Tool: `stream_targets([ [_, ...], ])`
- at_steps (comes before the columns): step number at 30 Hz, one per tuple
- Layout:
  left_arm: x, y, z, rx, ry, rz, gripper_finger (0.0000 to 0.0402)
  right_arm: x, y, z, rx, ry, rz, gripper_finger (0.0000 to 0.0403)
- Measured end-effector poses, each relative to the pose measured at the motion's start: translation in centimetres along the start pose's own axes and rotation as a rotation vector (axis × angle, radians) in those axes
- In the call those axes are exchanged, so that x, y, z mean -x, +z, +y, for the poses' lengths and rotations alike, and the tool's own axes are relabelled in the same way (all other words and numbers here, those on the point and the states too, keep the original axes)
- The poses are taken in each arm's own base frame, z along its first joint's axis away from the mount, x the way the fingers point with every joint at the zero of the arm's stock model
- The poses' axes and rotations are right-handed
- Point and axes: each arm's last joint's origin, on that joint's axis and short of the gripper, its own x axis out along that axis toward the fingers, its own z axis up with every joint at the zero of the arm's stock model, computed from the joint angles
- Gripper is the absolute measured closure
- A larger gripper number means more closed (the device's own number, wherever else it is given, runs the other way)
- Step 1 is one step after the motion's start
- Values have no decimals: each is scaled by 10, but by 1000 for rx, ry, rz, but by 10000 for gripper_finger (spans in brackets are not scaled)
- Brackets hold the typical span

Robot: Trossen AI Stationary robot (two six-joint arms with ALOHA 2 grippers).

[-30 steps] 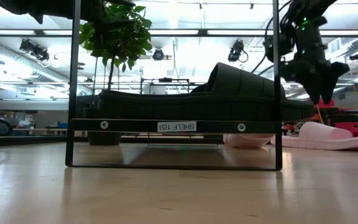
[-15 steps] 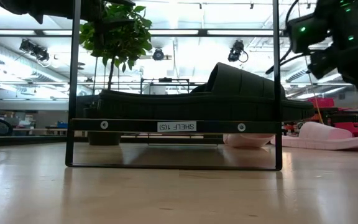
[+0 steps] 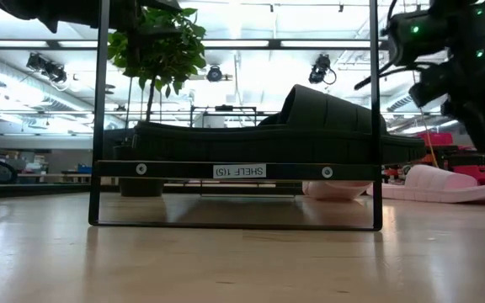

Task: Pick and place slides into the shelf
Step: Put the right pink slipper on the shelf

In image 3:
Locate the pink slide sandal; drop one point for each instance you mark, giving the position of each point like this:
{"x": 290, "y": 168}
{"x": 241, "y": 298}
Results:
{"x": 335, "y": 190}
{"x": 436, "y": 185}

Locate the black slide sandal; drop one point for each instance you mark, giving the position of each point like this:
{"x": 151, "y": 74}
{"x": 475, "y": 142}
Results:
{"x": 246, "y": 143}

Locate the red plastic bin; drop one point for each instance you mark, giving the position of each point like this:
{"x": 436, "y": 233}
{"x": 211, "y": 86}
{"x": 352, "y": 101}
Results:
{"x": 436, "y": 139}

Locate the black metal background rig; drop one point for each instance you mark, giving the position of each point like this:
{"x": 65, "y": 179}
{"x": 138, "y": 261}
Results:
{"x": 223, "y": 108}

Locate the round black ceiling spotlight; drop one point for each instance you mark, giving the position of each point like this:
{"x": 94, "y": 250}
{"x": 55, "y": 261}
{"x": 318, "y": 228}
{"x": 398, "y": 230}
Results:
{"x": 214, "y": 74}

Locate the green potted plant black pot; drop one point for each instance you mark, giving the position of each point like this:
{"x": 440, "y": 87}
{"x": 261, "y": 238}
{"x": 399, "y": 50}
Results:
{"x": 162, "y": 50}

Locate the blue box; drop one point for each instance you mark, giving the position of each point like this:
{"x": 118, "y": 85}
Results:
{"x": 84, "y": 169}

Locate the black double ceiling spotlight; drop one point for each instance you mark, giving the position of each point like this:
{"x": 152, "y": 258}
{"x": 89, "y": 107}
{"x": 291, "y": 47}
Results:
{"x": 46, "y": 67}

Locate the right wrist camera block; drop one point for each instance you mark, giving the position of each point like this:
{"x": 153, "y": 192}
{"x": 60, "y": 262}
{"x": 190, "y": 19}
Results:
{"x": 427, "y": 88}

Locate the black frame wooden shelf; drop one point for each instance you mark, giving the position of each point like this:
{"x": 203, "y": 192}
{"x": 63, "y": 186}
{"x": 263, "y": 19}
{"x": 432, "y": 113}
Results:
{"x": 175, "y": 169}

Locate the black aluminium table frame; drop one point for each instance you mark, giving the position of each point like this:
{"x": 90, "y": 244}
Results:
{"x": 49, "y": 189}

